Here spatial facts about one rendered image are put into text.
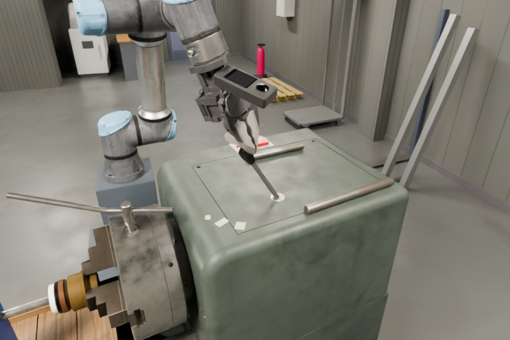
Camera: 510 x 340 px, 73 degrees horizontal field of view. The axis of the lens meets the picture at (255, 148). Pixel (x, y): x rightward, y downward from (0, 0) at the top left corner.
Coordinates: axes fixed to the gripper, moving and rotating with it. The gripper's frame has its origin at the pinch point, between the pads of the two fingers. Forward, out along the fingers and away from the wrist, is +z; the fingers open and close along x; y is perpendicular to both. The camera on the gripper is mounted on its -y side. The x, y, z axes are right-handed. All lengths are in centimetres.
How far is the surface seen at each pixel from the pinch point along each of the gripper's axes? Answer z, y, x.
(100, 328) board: 38, 46, 37
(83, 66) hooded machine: 13, 651, -265
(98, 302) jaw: 19.6, 28.8, 35.6
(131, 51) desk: 17, 552, -316
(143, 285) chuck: 18.0, 18.9, 28.4
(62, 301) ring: 18, 36, 40
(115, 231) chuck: 8.5, 28.3, 24.2
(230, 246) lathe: 15.8, 3.5, 13.8
